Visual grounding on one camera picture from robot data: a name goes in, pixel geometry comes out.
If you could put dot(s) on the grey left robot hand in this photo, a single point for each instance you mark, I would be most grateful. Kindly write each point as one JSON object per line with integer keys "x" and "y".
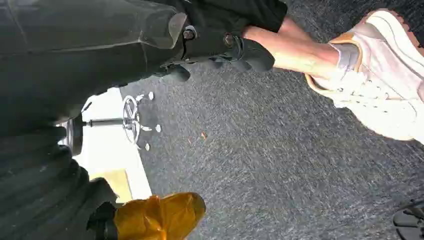
{"x": 82, "y": 49}

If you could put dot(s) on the ribbed grey left robot arm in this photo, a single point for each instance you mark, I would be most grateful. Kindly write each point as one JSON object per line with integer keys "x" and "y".
{"x": 36, "y": 192}

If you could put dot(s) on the swivel stool with wheeled base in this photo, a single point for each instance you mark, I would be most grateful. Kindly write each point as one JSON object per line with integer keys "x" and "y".
{"x": 130, "y": 119}

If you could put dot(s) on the tan wooden panel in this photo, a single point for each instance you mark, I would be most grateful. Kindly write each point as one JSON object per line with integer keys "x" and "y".
{"x": 116, "y": 185}

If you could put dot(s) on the small orange floor scrap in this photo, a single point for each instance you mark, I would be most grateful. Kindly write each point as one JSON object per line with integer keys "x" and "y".
{"x": 203, "y": 135}

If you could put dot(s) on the person's leg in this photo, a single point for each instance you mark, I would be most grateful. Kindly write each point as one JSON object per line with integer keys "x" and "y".
{"x": 298, "y": 53}

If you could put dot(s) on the person's white sneaker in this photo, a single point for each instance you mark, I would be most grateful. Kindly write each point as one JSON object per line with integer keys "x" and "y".
{"x": 381, "y": 86}

